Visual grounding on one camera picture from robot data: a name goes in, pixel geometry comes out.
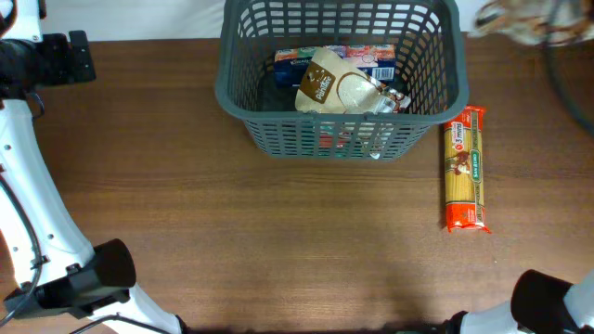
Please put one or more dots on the cream Pantree pouch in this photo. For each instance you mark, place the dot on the cream Pantree pouch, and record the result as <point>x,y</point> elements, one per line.
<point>332,85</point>

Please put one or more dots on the Kleenex tissue multipack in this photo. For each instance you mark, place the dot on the Kleenex tissue multipack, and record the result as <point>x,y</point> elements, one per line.
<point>378,61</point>

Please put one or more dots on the brown white snack bag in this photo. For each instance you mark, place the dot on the brown white snack bag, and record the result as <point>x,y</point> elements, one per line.
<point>532,22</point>

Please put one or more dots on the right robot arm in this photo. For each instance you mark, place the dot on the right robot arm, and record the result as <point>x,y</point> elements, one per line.
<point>539,304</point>

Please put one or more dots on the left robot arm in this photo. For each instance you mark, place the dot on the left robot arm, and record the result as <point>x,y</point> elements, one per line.
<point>57,270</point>

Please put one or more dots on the dark grey plastic basket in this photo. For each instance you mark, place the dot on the dark grey plastic basket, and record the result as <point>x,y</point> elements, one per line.
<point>429,68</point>

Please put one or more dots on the yellow red spaghetti packet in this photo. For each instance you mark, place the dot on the yellow red spaghetti packet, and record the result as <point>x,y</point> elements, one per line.
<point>464,171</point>

